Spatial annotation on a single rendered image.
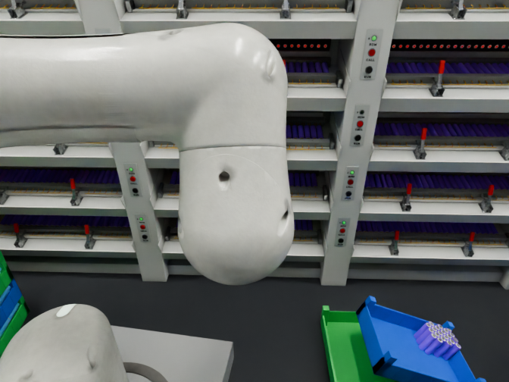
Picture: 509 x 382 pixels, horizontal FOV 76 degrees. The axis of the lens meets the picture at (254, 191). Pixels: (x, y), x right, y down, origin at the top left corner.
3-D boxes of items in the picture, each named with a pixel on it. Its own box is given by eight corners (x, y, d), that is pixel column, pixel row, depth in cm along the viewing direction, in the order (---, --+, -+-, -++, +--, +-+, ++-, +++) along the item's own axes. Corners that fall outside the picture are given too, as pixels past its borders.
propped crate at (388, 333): (435, 336, 108) (451, 321, 104) (469, 402, 90) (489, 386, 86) (355, 311, 103) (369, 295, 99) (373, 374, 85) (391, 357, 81)
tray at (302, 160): (335, 170, 104) (341, 148, 97) (147, 168, 106) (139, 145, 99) (328, 130, 118) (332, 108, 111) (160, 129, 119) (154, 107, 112)
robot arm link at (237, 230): (162, 305, 27) (298, 304, 26) (153, 150, 26) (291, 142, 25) (205, 260, 41) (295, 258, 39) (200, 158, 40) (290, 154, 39)
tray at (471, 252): (513, 266, 121) (536, 246, 111) (348, 262, 123) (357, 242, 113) (488, 221, 135) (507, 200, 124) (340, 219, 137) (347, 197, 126)
